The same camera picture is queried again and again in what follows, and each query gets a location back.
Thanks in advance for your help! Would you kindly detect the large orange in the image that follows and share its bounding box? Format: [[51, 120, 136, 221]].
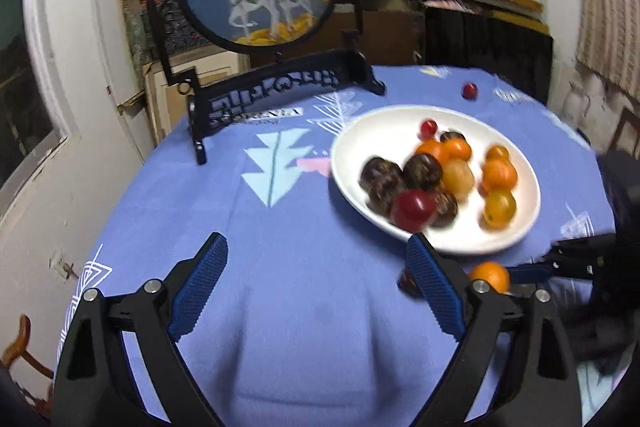
[[469, 261, 511, 294]]

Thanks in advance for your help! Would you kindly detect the yellow orange small fruit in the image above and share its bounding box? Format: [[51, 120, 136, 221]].
[[483, 190, 518, 229]]

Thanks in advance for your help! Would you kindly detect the orange tangerine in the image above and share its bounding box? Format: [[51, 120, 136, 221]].
[[480, 158, 518, 193]]

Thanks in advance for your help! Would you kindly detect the tan round fruit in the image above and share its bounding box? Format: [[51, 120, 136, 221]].
[[442, 158, 475, 200]]

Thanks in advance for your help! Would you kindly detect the large red plum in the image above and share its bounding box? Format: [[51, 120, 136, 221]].
[[390, 190, 437, 233]]

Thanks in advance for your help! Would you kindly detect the dark mangosteen front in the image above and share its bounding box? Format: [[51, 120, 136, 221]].
[[359, 156, 407, 216]]

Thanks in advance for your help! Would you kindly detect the small red plum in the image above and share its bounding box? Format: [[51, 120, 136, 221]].
[[462, 82, 478, 101]]

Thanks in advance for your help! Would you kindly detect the wooden chair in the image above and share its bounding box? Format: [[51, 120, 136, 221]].
[[608, 107, 640, 159]]

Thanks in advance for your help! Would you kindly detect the white pitcher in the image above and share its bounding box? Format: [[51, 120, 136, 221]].
[[561, 83, 591, 124]]

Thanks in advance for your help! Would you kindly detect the blue patterned tablecloth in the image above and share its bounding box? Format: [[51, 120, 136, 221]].
[[77, 67, 614, 426]]

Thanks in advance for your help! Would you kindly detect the white oval plate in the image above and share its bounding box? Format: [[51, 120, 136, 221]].
[[330, 105, 541, 256]]

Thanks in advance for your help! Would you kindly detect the striped curtain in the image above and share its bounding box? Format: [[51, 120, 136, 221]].
[[576, 0, 640, 98]]

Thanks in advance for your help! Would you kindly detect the window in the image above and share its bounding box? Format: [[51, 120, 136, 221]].
[[1, 0, 72, 208]]

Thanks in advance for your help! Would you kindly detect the round deer screen ornament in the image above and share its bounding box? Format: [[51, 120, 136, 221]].
[[145, 0, 386, 165]]

